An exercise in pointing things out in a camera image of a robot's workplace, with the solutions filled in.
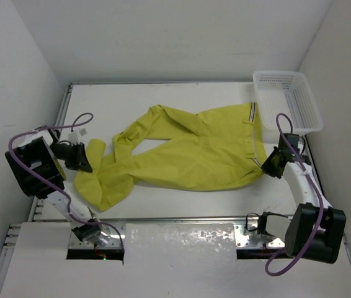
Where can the yellow-green trousers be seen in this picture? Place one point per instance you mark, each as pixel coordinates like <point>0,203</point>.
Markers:
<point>214,150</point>

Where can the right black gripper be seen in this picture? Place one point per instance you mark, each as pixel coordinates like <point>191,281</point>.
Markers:
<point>266,167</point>

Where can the metal base plate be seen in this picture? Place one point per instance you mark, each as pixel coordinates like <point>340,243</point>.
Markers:
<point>107,237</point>
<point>248,238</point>

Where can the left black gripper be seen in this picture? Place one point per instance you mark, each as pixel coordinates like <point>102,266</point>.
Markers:
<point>79,162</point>

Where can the white perforated plastic basket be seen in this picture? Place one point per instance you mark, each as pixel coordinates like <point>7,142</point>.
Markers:
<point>286,92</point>

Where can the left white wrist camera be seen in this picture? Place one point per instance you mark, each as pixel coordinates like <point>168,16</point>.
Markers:
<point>77,136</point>

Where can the white front cover board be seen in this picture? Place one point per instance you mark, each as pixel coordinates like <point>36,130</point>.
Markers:
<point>161,260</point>

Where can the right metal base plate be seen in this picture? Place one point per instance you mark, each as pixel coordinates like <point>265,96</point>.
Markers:
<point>248,238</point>

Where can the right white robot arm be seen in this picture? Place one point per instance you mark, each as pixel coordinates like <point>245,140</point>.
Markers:
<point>315,222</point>

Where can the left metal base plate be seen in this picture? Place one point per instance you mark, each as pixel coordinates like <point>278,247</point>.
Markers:
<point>107,237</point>

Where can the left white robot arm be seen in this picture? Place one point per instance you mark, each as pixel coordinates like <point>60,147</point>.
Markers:
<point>35,164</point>

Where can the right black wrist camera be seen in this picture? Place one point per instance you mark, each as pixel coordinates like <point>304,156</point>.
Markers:
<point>293,140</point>

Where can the aluminium table frame rail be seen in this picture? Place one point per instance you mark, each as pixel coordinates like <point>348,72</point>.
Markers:
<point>14,228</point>

